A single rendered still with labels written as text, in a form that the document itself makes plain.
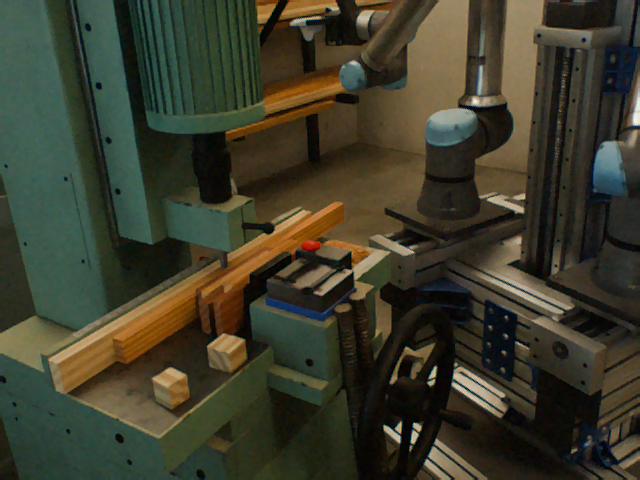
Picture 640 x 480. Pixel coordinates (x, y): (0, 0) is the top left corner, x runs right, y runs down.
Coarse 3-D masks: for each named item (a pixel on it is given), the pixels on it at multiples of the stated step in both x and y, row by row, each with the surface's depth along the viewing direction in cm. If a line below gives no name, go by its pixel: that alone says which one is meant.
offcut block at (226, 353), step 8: (224, 336) 97; (232, 336) 97; (216, 344) 95; (224, 344) 95; (232, 344) 95; (240, 344) 95; (208, 352) 95; (216, 352) 94; (224, 352) 93; (232, 352) 94; (240, 352) 95; (216, 360) 95; (224, 360) 94; (232, 360) 94; (240, 360) 96; (216, 368) 95; (224, 368) 95; (232, 368) 94
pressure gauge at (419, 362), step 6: (408, 354) 134; (402, 360) 132; (408, 360) 132; (414, 360) 132; (420, 360) 134; (402, 366) 132; (408, 366) 131; (414, 366) 131; (420, 366) 134; (402, 372) 131; (408, 372) 131; (414, 372) 132
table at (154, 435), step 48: (336, 240) 134; (192, 336) 104; (240, 336) 103; (96, 384) 94; (144, 384) 93; (192, 384) 92; (240, 384) 95; (288, 384) 98; (336, 384) 98; (96, 432) 91; (144, 432) 84; (192, 432) 88
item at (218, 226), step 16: (176, 192) 113; (192, 192) 112; (176, 208) 109; (192, 208) 107; (208, 208) 106; (224, 208) 105; (240, 208) 106; (176, 224) 111; (192, 224) 109; (208, 224) 107; (224, 224) 105; (240, 224) 107; (192, 240) 110; (208, 240) 108; (224, 240) 106; (240, 240) 108
